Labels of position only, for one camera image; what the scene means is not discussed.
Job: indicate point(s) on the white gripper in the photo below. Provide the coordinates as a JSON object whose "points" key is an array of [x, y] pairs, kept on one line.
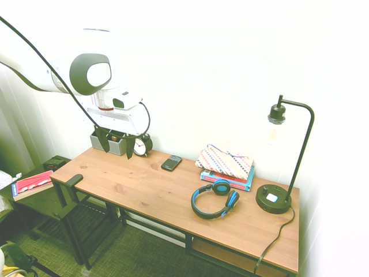
{"points": [[121, 121]]}

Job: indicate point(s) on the black and blue headphones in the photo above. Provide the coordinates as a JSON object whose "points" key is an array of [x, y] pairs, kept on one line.
{"points": [[221, 188]]}

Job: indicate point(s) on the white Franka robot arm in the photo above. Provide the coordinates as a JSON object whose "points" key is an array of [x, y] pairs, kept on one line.
{"points": [[98, 72]]}

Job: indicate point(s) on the grey desk organiser box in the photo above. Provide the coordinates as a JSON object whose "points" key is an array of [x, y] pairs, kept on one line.
{"points": [[115, 147]]}

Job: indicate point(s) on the black twin-bell alarm clock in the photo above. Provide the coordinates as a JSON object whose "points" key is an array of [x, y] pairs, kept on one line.
{"points": [[140, 146]]}

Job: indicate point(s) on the grey metal table leg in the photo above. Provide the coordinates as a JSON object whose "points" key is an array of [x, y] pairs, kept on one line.
{"points": [[73, 179]]}

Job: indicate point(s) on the black smartphone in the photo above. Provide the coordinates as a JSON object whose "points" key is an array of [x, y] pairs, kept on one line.
{"points": [[171, 163]]}

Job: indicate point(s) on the small black box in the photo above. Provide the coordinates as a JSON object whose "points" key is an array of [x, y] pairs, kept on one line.
{"points": [[54, 164]]}

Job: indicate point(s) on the red and white book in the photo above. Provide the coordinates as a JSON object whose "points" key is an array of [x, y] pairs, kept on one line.
{"points": [[33, 184]]}

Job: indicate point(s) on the dark side table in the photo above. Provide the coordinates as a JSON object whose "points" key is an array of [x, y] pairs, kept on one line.
{"points": [[43, 202]]}

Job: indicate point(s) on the striped patterned fabric pouch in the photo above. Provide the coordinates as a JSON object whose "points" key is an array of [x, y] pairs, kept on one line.
{"points": [[225, 163]]}

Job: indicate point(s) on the white plastic bag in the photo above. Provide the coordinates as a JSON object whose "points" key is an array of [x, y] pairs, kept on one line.
{"points": [[7, 180]]}

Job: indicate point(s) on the thin red book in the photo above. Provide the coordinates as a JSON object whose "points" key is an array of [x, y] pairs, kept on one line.
{"points": [[230, 176]]}

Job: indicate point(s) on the blue book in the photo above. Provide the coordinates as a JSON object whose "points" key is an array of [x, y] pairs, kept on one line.
{"points": [[248, 184]]}

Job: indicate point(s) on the black desk lamp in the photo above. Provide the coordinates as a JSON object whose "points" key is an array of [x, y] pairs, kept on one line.
{"points": [[272, 200]]}

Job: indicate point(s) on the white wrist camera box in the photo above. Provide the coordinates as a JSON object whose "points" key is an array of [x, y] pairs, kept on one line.
{"points": [[127, 99]]}

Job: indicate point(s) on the wooden desk with black frame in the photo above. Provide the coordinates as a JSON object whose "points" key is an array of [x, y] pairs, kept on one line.
{"points": [[161, 190]]}

